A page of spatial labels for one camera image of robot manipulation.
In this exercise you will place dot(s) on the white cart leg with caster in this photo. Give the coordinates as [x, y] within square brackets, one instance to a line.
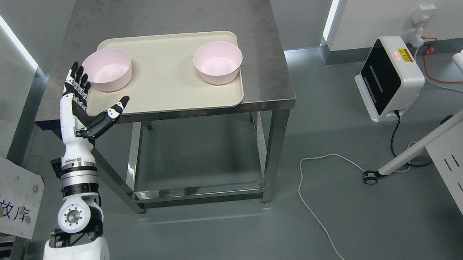
[372, 177]

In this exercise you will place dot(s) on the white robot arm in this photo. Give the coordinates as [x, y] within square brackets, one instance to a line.
[79, 235]

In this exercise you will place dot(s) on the white sign board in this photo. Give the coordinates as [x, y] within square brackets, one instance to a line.
[21, 194]

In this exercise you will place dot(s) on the beige plastic tray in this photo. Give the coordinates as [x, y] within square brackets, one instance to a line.
[164, 78]

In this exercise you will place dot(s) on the white black box device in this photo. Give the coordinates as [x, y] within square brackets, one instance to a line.
[390, 79]

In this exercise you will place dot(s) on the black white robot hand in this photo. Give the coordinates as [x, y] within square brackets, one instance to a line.
[74, 118]

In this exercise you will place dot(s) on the white wall socket plug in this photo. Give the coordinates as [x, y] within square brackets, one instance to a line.
[422, 14]

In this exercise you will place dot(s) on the stainless steel table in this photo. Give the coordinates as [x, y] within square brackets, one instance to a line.
[267, 86]

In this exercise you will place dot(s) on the pink bowl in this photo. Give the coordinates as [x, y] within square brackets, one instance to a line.
[108, 69]
[218, 62]

